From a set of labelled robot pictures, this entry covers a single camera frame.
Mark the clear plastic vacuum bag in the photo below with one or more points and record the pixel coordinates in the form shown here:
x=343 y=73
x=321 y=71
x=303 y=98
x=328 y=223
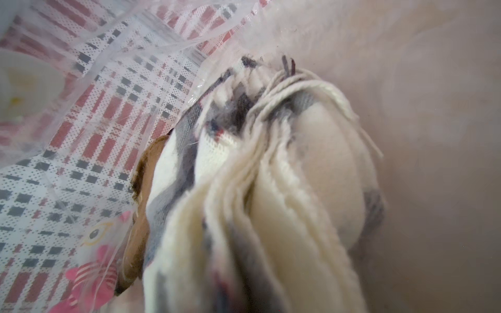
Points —
x=424 y=77

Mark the brown knitted scarf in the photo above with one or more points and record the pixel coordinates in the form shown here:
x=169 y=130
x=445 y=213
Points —
x=141 y=185

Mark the pink striped plush toy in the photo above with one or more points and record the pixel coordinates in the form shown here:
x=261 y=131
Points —
x=95 y=277

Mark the grey white plaid scarf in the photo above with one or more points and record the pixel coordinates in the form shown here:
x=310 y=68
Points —
x=264 y=186

